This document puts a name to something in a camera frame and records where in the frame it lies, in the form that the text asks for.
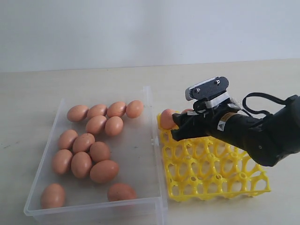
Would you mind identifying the clear plastic bin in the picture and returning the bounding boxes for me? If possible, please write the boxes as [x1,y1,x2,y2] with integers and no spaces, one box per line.
[24,86,168,225]

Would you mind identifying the yellow plastic egg tray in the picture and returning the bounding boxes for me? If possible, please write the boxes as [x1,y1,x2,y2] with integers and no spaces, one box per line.
[158,127,271,202]

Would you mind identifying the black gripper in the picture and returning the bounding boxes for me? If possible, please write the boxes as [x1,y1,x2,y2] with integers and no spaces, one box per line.
[171,109,258,150]

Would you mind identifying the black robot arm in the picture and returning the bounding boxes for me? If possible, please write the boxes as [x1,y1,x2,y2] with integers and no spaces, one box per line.
[171,92,300,166]

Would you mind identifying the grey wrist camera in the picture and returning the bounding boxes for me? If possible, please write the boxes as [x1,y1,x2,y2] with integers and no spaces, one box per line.
[185,76,230,111]

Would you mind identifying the black cable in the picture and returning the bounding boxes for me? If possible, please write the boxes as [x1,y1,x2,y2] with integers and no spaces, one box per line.
[234,92,289,118]

